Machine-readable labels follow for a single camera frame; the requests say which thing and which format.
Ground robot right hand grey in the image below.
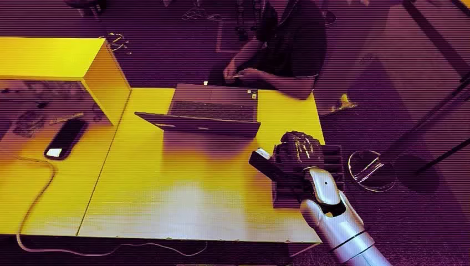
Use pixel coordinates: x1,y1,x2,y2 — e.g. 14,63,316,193
273,131,326,185

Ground dark slotted card holder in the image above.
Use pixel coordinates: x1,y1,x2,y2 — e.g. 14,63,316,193
272,144,346,210

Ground person's left hand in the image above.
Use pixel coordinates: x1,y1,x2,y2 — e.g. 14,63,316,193
239,67,266,83

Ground person's hand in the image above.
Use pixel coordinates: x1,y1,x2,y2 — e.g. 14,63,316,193
239,67,266,83
223,58,239,81

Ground person's right hand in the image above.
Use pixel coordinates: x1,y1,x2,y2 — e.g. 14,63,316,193
223,58,239,81

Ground person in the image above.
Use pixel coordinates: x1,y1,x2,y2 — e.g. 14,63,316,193
207,0,328,100

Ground small bright floor scrap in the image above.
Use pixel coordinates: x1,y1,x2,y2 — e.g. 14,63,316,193
329,93,359,112

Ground round stand base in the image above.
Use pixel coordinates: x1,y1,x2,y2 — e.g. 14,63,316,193
347,149,398,193

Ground open laptop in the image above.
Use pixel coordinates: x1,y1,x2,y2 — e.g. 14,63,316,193
134,83,262,140

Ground dark stand pole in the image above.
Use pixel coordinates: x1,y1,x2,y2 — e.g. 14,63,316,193
381,75,470,166

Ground black smartphone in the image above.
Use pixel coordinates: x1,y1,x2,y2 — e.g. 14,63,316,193
43,117,89,161

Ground thin stick-shaped pen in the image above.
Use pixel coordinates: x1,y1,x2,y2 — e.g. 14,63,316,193
48,112,85,125

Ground wooden desk riser box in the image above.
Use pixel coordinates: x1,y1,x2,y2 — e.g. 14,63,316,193
0,36,132,127

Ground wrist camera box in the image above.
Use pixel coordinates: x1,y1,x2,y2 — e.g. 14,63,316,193
248,147,283,181

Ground tangled floor wires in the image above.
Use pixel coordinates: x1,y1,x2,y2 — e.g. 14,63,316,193
98,32,132,56

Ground long thin cable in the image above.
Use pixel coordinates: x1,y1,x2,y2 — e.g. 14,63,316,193
16,157,208,258

